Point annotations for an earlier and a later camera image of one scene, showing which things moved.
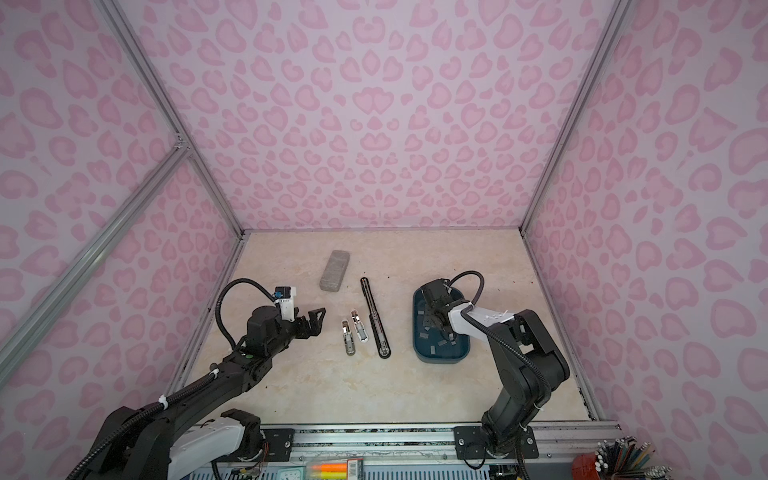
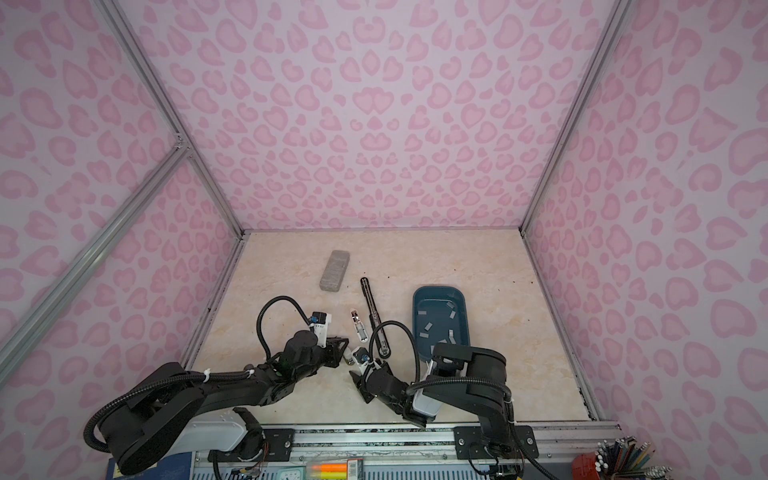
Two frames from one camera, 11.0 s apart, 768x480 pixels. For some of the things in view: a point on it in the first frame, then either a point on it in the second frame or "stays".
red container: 584,468 stays
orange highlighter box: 352,469 stays
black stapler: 379,334 stays
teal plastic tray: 429,343 stays
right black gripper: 426,316 → 362,388
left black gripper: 315,325 → 333,347
